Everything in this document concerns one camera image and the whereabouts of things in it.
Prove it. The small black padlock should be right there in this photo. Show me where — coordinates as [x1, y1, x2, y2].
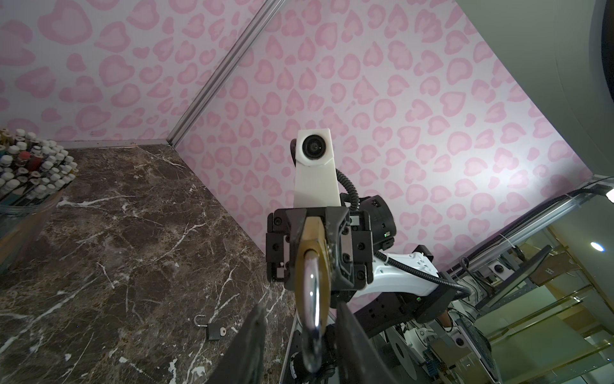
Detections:
[193, 315, 227, 342]

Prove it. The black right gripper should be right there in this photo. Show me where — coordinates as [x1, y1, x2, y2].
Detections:
[265, 206, 374, 291]

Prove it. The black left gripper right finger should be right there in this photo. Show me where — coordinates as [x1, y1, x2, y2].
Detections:
[335, 303, 397, 384]

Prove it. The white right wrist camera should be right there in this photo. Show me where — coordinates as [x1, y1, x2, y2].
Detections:
[293, 129, 341, 208]

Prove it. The brass padlock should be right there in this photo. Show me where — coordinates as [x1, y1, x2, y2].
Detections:
[295, 217, 331, 373]

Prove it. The aluminium corner post right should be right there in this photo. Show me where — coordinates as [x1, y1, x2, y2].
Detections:
[167, 0, 286, 148]

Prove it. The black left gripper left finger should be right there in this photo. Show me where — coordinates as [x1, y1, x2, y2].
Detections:
[206, 303, 267, 384]

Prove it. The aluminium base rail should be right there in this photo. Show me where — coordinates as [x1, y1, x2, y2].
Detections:
[446, 176, 613, 276]

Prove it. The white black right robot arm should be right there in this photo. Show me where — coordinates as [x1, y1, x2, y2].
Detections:
[265, 193, 470, 338]

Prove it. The black right camera cable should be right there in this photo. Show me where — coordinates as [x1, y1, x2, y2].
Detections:
[335, 169, 473, 296]

